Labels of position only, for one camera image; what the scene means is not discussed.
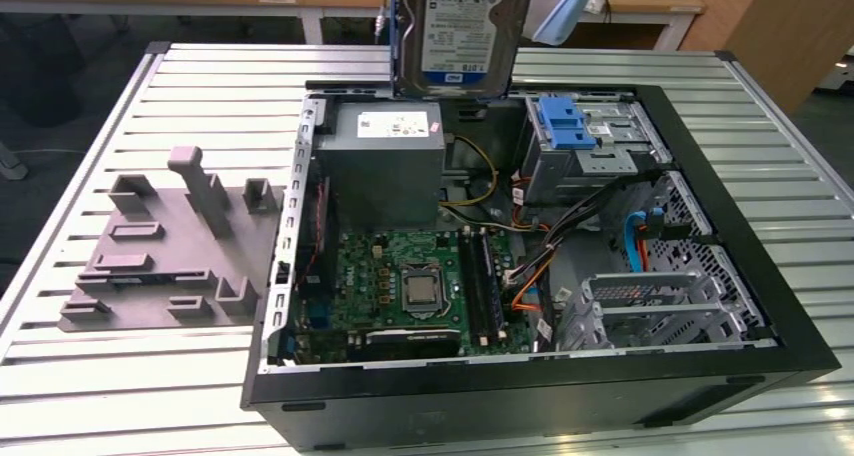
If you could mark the black RAM stick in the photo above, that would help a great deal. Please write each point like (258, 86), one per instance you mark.
(493, 281)

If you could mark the silver drive cage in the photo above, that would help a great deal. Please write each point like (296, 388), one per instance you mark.
(601, 163)

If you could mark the green motherboard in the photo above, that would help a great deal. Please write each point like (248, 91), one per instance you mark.
(374, 256)

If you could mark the black graphics card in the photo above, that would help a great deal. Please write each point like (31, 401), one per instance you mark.
(408, 343)

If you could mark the silver CPU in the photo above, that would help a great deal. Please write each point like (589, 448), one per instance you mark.
(421, 290)

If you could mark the grey stand foot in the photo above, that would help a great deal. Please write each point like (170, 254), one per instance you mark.
(14, 168)

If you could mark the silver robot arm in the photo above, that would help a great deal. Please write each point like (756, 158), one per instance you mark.
(568, 11)

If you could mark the grey power supply unit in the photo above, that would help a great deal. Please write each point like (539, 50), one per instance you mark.
(381, 186)

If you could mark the wooden cabinet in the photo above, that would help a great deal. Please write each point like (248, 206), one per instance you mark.
(788, 26)

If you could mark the black case fan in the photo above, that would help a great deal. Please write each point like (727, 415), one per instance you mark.
(310, 236)

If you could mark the CPU socket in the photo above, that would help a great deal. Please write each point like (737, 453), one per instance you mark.
(424, 316)

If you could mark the grey parts rack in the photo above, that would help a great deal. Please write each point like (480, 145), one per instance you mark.
(168, 256)

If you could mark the black PC case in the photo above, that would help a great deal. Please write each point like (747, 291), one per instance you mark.
(535, 406)

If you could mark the blue drive latch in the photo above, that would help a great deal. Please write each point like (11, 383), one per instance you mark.
(564, 126)

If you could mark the hard disk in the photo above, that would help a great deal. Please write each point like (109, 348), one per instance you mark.
(461, 36)

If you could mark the silver disk bay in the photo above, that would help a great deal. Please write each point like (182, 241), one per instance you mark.
(641, 278)

